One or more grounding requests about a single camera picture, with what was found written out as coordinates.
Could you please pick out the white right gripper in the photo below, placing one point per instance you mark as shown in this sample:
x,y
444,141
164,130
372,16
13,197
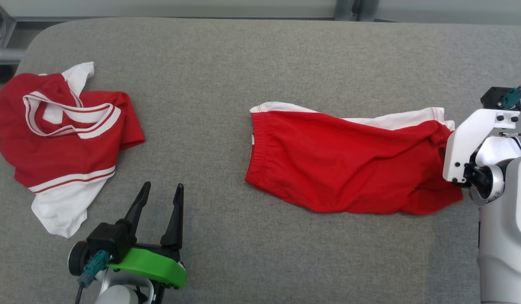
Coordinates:
x,y
459,147

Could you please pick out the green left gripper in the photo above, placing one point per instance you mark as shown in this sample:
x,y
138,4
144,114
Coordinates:
x,y
155,264

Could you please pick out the red Bulls basketball jersey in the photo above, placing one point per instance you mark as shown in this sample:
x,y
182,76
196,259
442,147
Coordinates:
x,y
62,152

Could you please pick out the red shorts with white side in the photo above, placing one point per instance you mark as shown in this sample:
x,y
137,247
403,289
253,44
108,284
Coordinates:
x,y
336,160

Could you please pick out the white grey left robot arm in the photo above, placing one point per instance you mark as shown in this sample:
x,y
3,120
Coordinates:
x,y
121,293

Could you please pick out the black cart wheel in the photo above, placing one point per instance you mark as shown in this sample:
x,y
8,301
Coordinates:
x,y
3,74

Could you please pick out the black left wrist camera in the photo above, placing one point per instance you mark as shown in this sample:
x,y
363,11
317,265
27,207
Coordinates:
x,y
106,238

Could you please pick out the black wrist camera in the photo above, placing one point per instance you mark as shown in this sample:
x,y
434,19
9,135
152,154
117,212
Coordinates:
x,y
106,238
492,99

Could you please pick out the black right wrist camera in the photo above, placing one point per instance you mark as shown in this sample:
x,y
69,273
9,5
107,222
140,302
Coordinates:
x,y
492,99

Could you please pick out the grey partition post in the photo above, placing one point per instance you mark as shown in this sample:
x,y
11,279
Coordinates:
x,y
345,8
368,8

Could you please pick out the grey metal cart frame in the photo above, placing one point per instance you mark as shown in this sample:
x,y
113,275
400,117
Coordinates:
x,y
1,42

